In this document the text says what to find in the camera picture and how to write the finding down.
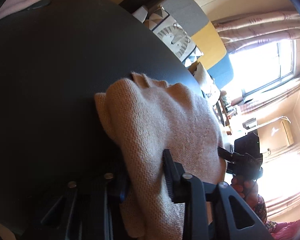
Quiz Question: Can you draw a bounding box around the beige knit sweater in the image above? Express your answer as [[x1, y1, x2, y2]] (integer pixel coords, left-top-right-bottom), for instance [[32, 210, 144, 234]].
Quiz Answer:
[[94, 73, 226, 239]]

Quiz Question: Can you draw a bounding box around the person's right hand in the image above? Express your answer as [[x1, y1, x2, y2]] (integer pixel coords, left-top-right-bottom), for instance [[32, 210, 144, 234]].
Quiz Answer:
[[231, 176, 258, 209]]

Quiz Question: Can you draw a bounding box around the wooden side shelf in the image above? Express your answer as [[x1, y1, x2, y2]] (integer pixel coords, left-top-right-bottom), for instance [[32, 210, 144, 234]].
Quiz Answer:
[[213, 96, 232, 135]]

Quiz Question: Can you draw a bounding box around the deer print cushion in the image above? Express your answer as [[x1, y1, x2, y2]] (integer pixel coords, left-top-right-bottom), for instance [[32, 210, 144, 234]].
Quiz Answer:
[[193, 63, 221, 106]]

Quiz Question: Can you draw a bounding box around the pink striped curtain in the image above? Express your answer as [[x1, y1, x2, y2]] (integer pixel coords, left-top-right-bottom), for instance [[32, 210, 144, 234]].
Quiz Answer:
[[213, 10, 300, 54]]

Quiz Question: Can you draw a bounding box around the tiger print cushion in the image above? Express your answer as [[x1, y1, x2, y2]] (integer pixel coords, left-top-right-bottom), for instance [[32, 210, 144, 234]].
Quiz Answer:
[[143, 7, 204, 68]]

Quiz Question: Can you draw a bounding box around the grey yellow blue sofa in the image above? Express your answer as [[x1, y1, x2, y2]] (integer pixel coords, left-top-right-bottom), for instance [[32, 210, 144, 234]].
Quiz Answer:
[[132, 0, 235, 90]]

